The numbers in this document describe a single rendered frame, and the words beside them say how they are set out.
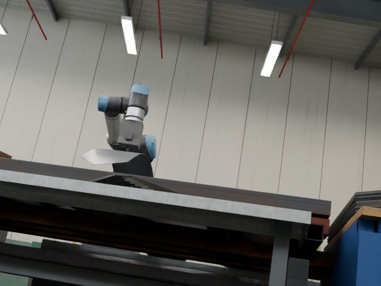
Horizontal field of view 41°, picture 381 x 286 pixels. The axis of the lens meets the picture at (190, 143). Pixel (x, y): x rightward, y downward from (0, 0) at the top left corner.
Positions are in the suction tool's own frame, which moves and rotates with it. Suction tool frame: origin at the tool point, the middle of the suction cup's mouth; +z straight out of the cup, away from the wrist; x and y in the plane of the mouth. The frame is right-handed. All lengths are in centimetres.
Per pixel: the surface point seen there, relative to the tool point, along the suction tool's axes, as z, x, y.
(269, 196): 17, -45, 53
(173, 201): 28, -74, 26
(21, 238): -28, 1001, -356
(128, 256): 36, 41, 4
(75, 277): 50, -36, -2
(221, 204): 27, -76, 38
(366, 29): -613, 841, 353
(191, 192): 19, -42, 29
